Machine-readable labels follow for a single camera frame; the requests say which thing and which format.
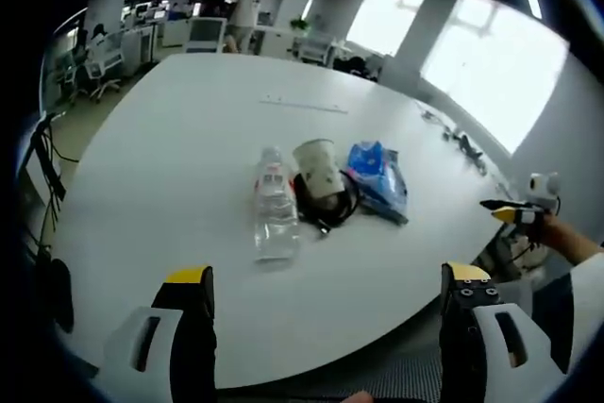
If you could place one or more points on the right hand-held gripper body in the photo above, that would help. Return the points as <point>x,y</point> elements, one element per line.
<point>542,186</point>

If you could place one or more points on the white paper cup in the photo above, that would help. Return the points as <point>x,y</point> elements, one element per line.
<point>318,172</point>

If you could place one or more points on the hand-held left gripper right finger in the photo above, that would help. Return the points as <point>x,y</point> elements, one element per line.
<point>500,327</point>

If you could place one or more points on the black chair armrest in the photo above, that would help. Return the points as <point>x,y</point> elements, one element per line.
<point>61,294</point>

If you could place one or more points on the person's right hand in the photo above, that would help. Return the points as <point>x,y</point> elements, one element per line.
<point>547,230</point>

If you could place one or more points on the white table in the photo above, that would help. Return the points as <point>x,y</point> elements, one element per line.
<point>189,162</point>

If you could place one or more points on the clear plastic water bottle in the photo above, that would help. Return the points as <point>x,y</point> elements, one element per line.
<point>276,214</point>

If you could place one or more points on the white office chair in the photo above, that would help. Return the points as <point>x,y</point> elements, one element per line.
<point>106,68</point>

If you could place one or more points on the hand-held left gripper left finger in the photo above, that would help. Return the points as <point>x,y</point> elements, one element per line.
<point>141,327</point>

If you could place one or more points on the green potted plant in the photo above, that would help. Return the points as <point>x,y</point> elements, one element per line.
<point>300,24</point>

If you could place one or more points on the person's left hand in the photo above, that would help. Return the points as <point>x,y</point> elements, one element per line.
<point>363,397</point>

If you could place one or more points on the white mesh-back chair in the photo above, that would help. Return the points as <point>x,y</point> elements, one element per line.
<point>205,35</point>

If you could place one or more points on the grey office chair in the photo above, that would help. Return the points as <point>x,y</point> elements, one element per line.
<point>514,252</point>

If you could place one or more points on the white storage cabinet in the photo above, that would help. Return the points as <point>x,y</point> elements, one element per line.
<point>278,42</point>

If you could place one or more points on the blue plastic packet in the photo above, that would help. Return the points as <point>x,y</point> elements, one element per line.
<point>377,176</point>

